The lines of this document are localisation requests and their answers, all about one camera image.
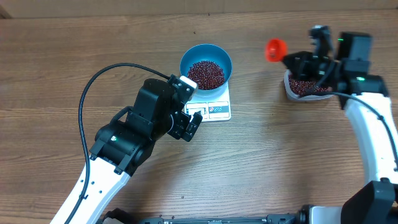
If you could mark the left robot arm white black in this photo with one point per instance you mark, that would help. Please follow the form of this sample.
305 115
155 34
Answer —
126 142

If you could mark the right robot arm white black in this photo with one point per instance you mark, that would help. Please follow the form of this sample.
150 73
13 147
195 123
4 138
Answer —
366 103

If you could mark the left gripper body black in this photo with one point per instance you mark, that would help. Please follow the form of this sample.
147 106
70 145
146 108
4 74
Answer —
178 126

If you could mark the clear plastic container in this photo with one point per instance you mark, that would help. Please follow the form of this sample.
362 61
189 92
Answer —
294 97

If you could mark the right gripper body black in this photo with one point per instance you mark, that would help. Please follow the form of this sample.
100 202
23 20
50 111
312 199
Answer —
322 70

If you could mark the red beans in bowl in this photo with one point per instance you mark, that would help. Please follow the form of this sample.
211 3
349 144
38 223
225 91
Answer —
208 75

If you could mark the white digital kitchen scale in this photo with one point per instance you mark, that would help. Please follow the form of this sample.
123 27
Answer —
213 105

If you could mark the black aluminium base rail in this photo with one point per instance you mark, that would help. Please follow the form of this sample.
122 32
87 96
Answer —
118 216

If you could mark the blue bowl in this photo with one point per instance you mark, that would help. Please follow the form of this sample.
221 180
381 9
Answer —
209 52

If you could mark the orange measuring scoop blue handle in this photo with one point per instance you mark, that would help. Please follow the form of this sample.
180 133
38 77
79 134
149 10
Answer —
275 50

